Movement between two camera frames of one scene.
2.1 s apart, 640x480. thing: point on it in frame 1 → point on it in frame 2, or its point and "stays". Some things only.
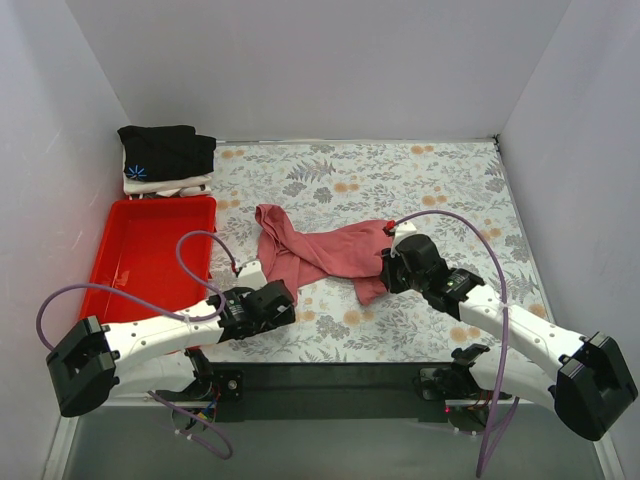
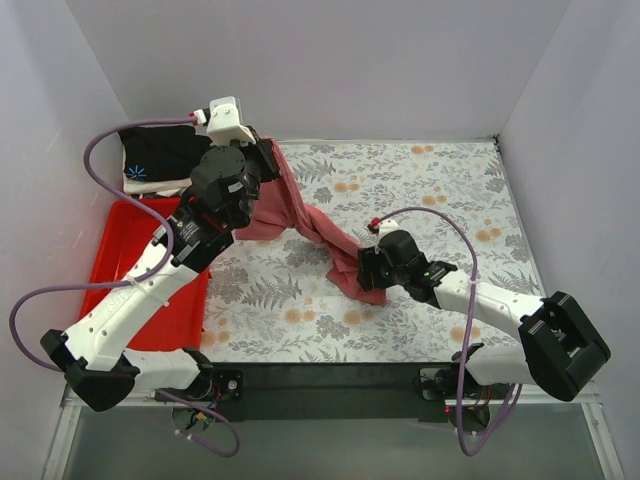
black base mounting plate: x=319 y=391 stays
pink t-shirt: x=351 y=251 → x=282 y=208
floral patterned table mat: x=461 y=196 stays
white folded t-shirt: x=184 y=188 stays
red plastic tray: x=138 y=251 stays
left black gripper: x=282 y=304 → x=266 y=157
